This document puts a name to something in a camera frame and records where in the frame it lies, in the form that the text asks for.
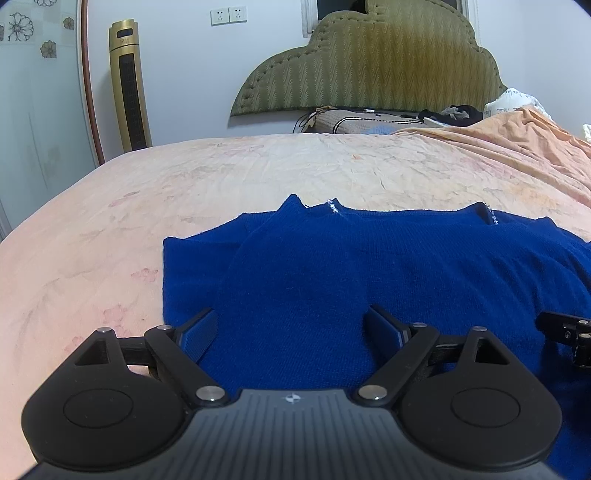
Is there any brown striped pillow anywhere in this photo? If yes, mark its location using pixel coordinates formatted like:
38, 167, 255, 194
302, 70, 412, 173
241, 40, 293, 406
300, 107, 425, 135

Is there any cream fluffy cloth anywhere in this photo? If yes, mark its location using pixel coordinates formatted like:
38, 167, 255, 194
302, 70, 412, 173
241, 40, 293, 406
582, 124, 591, 143

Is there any white patterned pillow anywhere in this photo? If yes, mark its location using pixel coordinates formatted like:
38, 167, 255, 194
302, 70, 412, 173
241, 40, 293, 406
483, 88, 552, 120

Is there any dark clothes pile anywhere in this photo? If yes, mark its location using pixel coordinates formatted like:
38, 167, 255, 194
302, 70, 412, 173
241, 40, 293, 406
418, 105, 484, 127

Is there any orange pink blanket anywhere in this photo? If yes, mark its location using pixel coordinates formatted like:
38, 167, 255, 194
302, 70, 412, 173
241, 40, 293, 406
397, 106, 590, 207

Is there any blue knit sweater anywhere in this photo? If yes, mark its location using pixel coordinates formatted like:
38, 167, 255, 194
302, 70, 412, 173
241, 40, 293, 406
162, 193, 591, 393

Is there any olive green padded headboard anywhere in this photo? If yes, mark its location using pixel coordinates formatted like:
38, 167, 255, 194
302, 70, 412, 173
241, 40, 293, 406
230, 1, 506, 116

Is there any floral sliding wardrobe door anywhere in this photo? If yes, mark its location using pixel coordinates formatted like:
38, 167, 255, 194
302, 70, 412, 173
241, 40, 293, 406
0, 1, 98, 237

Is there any gold tower fan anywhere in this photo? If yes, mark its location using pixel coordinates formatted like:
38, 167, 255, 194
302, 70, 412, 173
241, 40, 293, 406
109, 19, 152, 152

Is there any pink floral bed sheet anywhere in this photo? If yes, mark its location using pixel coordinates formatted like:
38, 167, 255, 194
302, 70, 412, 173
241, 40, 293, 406
1, 134, 590, 479

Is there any white wall socket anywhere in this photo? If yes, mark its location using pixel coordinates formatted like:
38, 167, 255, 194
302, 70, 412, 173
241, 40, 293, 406
211, 7, 229, 26
228, 6, 249, 23

